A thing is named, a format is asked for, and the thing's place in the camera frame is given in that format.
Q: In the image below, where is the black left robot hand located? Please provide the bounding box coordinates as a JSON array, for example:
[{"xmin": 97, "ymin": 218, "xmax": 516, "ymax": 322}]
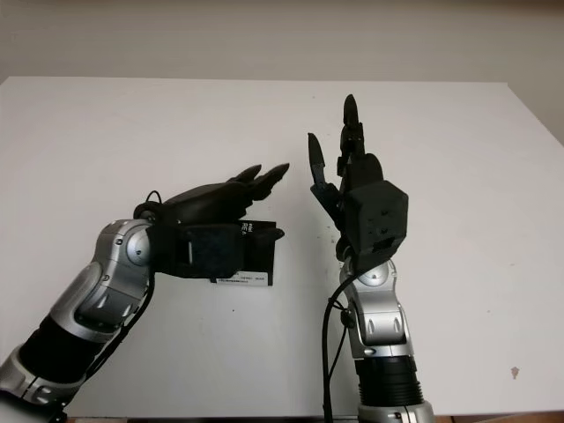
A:
[{"xmin": 134, "ymin": 161, "xmax": 291, "ymax": 242}]

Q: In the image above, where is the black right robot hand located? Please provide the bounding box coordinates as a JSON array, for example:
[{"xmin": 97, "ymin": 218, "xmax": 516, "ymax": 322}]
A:
[{"xmin": 307, "ymin": 93, "xmax": 385, "ymax": 262}]

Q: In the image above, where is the black RealSense box lid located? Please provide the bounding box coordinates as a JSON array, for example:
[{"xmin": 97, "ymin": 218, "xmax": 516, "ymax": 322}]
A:
[{"xmin": 206, "ymin": 219, "xmax": 278, "ymax": 288}]

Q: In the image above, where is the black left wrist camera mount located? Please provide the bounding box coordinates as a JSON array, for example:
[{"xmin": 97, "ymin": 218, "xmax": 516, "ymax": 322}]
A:
[{"xmin": 149, "ymin": 222, "xmax": 246, "ymax": 279}]

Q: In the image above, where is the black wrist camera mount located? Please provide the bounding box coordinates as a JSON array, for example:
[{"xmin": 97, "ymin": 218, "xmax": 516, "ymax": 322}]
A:
[
  {"xmin": 149, "ymin": 222, "xmax": 246, "ymax": 279},
  {"xmin": 345, "ymin": 180, "xmax": 410, "ymax": 270}
]

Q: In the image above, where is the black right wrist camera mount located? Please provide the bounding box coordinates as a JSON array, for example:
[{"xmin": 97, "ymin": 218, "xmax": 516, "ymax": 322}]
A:
[{"xmin": 345, "ymin": 180, "xmax": 410, "ymax": 270}]

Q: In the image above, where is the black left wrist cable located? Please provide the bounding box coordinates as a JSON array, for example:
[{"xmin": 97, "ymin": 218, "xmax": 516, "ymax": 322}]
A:
[{"xmin": 55, "ymin": 189, "xmax": 167, "ymax": 418}]

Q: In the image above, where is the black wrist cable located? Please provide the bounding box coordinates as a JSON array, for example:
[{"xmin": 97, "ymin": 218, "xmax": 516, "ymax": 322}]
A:
[
  {"xmin": 55, "ymin": 189, "xmax": 167, "ymax": 418},
  {"xmin": 322, "ymin": 268, "xmax": 356, "ymax": 423}
]

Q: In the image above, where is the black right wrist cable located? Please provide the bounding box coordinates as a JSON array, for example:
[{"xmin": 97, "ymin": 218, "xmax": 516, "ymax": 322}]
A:
[{"xmin": 322, "ymin": 268, "xmax": 356, "ymax": 423}]

